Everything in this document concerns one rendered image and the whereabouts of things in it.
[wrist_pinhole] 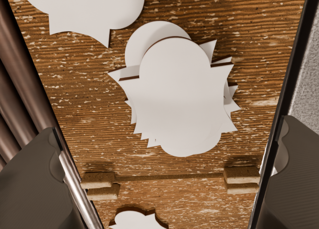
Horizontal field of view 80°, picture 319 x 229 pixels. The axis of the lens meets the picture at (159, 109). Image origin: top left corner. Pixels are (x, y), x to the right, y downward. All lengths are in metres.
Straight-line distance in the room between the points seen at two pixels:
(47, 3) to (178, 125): 0.21
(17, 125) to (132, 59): 0.28
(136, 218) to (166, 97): 0.34
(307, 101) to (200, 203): 0.29
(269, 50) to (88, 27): 0.23
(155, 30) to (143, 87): 0.06
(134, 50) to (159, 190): 0.30
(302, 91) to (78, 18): 0.34
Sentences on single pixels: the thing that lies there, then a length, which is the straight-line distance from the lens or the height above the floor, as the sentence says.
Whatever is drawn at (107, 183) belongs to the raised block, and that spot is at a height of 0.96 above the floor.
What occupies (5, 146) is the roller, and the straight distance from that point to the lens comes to 0.48.
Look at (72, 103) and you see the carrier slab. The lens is 0.33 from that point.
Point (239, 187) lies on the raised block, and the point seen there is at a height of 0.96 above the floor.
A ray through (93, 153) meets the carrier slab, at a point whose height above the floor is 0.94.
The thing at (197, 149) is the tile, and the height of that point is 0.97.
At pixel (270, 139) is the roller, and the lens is 0.41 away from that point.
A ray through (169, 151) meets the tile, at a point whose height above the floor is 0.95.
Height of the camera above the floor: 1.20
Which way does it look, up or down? 60 degrees down
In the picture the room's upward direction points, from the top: 178 degrees counter-clockwise
